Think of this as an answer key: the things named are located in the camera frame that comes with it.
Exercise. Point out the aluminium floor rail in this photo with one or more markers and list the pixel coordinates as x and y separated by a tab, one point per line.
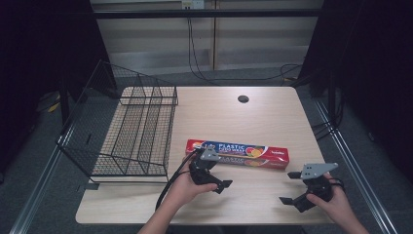
35	195
355	182

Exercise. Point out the person's right hand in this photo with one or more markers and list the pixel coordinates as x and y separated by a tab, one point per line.
339	204

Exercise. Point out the white wall socket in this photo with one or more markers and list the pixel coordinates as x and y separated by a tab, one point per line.
193	4

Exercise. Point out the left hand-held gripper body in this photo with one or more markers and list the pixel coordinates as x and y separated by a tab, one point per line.
203	172

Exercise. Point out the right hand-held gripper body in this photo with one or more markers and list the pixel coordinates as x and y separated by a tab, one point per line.
316	190

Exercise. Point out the person's left hand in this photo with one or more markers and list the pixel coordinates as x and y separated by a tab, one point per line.
183	190

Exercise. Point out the red plastic wrap box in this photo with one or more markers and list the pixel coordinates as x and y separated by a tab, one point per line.
263	153

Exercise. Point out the yellow floor object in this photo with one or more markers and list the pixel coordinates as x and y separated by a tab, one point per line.
54	106

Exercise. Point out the black horizontal frame bar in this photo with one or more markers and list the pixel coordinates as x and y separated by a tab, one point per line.
207	13

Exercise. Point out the dark curtain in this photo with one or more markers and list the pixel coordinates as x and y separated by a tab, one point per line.
35	55
376	65

